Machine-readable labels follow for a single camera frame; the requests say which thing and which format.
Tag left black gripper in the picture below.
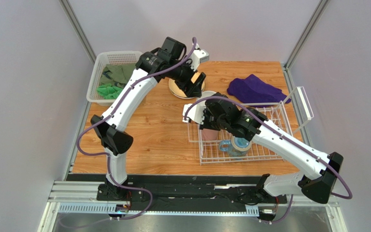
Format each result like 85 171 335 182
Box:
168 56 206 99

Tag yellow bear plate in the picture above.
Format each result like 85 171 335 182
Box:
169 72 205 99

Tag orange bowl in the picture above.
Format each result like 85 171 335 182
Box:
200 90 216 99

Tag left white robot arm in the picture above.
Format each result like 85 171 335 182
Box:
91 37 209 201

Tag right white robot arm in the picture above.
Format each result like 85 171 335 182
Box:
190 92 353 204

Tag pink cup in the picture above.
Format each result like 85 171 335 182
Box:
201 129 218 141

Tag olive green cloth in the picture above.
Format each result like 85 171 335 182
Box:
100 63 136 88

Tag purple cloth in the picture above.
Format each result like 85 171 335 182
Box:
227 74 287 107

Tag bright green cloth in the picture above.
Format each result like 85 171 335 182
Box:
96 84 123 100

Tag blue glass mug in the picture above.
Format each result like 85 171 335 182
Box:
219 136 252 158

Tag white plastic basket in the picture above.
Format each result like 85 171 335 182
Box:
86 51 143 106

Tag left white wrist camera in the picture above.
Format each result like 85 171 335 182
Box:
190 49 210 71

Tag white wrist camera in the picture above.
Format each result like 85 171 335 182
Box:
182 104 206 125
190 49 210 71

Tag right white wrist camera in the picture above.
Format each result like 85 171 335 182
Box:
182 104 206 125

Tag white wire dish rack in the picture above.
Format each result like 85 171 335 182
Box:
187 102 294 165

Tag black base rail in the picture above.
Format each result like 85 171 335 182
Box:
66 174 290 213

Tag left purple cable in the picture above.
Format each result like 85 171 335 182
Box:
57 36 198 226

